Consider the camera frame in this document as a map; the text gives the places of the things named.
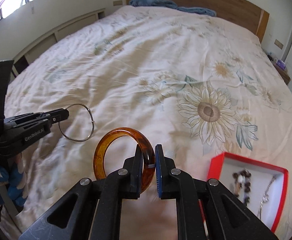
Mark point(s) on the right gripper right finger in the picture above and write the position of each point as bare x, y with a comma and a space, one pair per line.
205, 209

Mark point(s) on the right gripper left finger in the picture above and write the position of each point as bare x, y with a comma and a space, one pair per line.
91, 209

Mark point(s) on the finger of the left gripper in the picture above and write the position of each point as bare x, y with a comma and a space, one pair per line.
27, 120
37, 132

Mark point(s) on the thin silver bangle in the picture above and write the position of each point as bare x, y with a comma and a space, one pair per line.
79, 126

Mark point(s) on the red white jewelry box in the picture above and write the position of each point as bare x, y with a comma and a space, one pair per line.
260, 186

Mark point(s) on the amber orange bangle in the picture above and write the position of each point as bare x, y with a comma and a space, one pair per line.
149, 160

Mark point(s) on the gloved left hand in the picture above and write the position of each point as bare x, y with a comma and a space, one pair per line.
16, 178

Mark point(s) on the low white radiator cabinet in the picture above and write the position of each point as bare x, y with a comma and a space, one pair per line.
31, 52

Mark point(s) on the floral cream bed duvet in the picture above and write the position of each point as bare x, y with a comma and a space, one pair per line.
197, 85

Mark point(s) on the blue pillow left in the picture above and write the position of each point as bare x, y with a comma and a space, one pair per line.
153, 3

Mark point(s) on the blue pillow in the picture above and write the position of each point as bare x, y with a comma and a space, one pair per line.
198, 10
153, 3

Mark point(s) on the wooden nightstand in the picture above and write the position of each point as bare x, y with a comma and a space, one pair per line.
284, 74

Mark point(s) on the purple tissue box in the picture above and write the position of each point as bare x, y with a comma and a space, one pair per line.
281, 65

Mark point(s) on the blue pillow right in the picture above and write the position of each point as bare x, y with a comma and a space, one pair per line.
198, 10

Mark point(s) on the wooden headboard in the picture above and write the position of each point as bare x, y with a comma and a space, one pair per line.
200, 2

